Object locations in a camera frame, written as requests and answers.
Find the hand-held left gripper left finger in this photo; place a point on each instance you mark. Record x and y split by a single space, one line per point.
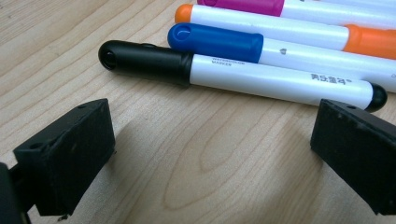
68 155

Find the blue marker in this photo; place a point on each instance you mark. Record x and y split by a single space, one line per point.
218 42

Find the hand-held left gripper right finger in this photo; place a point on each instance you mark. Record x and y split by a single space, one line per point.
358 149

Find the black marker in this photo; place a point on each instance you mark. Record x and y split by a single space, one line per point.
249 79

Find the magenta marker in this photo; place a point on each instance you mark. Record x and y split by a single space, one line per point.
249 6

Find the orange marker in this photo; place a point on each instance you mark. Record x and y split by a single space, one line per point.
264 28

